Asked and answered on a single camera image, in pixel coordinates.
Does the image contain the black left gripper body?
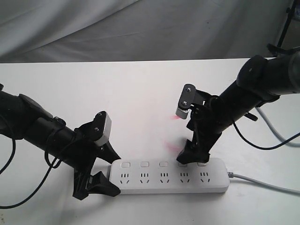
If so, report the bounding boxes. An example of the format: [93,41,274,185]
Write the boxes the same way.
[65,118,98,200]

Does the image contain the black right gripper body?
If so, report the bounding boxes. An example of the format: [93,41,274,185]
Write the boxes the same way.
[186,90,231,156]

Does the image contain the white five-socket power strip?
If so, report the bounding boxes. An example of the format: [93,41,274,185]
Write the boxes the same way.
[109,158,230,195]

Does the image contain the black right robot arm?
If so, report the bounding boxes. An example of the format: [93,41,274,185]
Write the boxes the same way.
[176,44,300,164]

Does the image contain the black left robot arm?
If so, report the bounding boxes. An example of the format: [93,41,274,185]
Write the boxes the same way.
[0,91,120,200]

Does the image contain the grey backdrop cloth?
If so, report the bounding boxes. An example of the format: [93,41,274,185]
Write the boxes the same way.
[0,0,292,63]

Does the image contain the black stand in background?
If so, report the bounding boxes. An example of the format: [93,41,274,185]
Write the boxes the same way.
[277,0,298,47]

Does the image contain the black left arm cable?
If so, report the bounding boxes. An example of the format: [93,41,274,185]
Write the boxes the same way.
[0,117,78,209]

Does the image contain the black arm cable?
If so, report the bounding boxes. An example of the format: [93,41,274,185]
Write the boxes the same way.
[0,117,78,209]
[232,119,300,150]

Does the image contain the black grey right wrist camera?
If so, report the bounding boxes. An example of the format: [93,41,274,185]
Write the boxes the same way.
[175,84,196,120]

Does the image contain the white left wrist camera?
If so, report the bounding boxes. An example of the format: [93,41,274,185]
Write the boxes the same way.
[94,111,112,146]

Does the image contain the grey power cord with plug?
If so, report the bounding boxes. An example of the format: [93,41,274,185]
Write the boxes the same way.
[226,106,300,195]

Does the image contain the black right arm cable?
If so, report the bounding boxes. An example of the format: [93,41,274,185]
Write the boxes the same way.
[232,119,300,150]

